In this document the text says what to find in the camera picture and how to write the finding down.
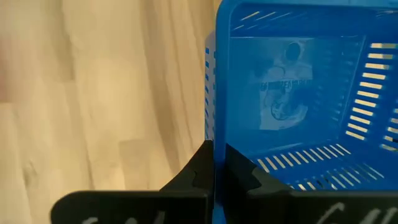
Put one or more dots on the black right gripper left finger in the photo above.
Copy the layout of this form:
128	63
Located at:
174	205

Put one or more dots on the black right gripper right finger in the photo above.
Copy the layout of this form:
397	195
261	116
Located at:
267	205

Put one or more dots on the blue plastic basket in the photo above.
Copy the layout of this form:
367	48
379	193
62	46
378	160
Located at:
242	93

